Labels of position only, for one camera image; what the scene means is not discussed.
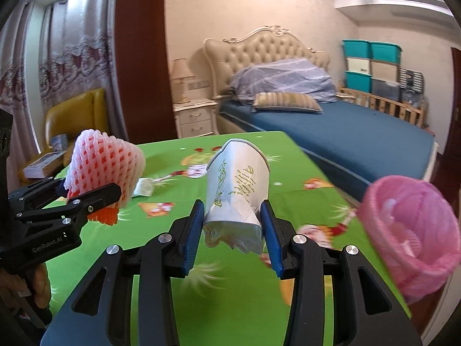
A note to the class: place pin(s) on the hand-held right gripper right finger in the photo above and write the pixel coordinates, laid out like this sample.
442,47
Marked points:
270,241

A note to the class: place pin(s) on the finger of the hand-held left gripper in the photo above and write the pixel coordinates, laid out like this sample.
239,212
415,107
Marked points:
39,191
97,198

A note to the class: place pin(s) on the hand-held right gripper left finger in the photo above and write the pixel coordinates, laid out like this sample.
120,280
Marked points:
191,241

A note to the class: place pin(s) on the white foam fruit net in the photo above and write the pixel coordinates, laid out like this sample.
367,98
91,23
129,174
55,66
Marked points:
104,158

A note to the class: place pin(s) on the white paper cup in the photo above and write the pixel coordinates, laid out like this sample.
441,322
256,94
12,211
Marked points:
237,176

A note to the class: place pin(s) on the bin with pink bag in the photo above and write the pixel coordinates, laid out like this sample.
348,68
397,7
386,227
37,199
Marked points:
403,259

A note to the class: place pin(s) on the person's left hand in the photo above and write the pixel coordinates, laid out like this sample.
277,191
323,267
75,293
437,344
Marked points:
41,288

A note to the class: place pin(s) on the flat white box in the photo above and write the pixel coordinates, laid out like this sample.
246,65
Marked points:
43,165

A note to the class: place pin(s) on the crumpled white wrapper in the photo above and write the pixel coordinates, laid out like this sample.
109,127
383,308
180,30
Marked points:
143,187

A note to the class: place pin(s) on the yellow leather chair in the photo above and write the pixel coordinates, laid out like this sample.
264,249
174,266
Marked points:
75,115

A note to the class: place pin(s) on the green cartoon printed tablecloth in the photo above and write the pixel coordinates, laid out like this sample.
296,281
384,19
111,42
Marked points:
173,158

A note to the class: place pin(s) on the cream carved nightstand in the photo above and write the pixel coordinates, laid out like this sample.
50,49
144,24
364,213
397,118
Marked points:
194,119

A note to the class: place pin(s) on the blue mattress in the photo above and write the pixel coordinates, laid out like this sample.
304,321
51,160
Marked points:
360,137

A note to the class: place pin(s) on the striped brown pillow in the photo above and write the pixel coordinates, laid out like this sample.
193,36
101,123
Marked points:
284,101

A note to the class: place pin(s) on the dark wooden panel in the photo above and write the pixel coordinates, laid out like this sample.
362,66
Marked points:
144,61

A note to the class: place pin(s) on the patterned lace curtain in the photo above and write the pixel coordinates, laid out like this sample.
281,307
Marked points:
72,43

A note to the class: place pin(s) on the beige table lamp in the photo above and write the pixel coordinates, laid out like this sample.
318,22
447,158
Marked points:
180,70

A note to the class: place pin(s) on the lilac striped duvet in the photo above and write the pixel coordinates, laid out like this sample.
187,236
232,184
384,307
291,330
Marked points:
284,77

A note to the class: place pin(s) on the teal storage box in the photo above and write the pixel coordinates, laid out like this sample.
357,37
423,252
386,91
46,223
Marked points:
358,81
385,52
357,48

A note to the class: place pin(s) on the grey clear storage box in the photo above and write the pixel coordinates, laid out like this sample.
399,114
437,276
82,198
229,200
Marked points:
386,89

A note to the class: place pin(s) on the bed with blue sheet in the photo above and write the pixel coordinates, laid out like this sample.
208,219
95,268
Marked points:
259,48

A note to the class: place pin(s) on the white storage box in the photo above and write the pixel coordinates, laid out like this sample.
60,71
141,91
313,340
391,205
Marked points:
358,65

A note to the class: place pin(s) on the beige storage box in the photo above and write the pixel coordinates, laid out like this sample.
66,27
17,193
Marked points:
384,69

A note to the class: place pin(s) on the wall socket panel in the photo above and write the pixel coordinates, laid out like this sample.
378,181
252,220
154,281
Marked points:
198,85

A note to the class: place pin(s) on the wooden crib rail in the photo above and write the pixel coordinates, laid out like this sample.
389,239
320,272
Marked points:
389,110

